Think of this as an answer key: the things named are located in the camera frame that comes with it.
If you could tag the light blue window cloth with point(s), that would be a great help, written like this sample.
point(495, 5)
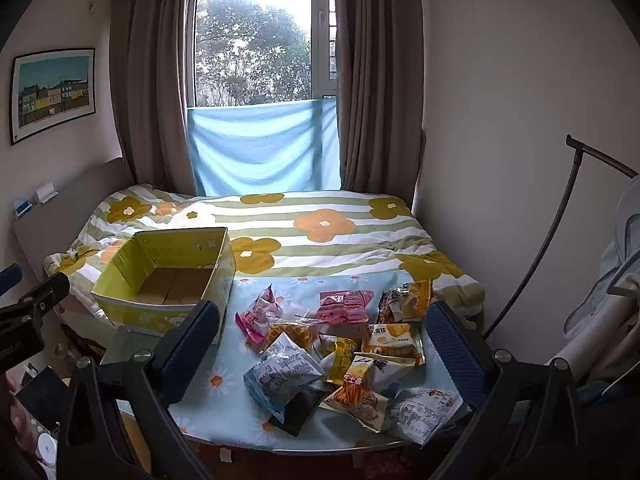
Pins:
point(265, 148)

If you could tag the blue item on headboard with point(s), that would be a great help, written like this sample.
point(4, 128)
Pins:
point(22, 207)

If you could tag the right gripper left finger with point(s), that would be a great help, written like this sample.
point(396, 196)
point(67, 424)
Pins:
point(93, 443)

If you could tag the dark green packet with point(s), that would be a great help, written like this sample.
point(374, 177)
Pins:
point(298, 410)

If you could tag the black clothes rack pole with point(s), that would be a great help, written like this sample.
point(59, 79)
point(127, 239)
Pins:
point(580, 150)

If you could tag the brown curtain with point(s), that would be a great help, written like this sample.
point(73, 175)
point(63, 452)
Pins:
point(380, 79)
point(147, 61)

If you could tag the person left hand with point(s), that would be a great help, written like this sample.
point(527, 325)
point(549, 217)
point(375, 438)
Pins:
point(26, 437)

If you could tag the orange waffle snack bag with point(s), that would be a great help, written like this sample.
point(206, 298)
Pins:
point(302, 334)

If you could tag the framed town picture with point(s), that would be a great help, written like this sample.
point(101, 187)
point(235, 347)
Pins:
point(50, 88)

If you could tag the grey white printed bag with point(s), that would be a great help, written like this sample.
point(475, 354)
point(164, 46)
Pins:
point(416, 414)

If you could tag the pink white snack bag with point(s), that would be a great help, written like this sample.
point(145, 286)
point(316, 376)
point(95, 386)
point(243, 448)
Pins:
point(254, 322)

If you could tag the light blue daisy tablecloth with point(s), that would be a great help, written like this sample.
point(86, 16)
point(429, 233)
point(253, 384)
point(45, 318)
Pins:
point(217, 407)

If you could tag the blue white snack bag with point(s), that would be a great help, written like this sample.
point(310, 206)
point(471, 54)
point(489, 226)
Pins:
point(283, 370)

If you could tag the yellow gold candy bag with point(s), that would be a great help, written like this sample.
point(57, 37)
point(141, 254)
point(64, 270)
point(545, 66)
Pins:
point(335, 355)

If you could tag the right brown curtain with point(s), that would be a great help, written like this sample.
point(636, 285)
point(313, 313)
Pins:
point(380, 79)

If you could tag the chiffon cake packet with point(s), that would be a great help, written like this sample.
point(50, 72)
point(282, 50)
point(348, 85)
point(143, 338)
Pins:
point(401, 340)

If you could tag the floral striped quilt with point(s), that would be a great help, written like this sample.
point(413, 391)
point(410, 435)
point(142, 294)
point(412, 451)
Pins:
point(300, 234)

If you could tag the white item on headboard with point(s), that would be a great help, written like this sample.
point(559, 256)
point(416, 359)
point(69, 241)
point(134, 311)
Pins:
point(45, 193)

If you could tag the orange cream snack bag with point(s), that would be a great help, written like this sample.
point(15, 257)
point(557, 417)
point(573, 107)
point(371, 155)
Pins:
point(362, 394)

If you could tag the grey bed headboard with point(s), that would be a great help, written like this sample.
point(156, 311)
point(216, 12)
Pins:
point(51, 227)

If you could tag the window with trees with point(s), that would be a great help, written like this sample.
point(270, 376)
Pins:
point(251, 52)

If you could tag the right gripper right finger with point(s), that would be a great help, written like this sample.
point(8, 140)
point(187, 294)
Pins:
point(524, 423)

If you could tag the dark brown noodle bag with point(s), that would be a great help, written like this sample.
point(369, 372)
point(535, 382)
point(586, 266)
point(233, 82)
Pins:
point(405, 303)

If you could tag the yellow-green cardboard box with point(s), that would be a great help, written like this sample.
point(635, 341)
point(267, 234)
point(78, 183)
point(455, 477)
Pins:
point(156, 278)

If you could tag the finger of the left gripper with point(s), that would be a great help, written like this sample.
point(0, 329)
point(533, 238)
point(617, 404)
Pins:
point(37, 303)
point(10, 277)

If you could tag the left brown curtain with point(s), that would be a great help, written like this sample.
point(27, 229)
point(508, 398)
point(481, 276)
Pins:
point(147, 61)

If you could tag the pink striped snack bag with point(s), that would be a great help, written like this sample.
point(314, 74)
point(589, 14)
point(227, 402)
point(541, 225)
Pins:
point(344, 307)

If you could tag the hanging grey clothes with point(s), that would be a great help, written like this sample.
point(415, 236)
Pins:
point(603, 331)

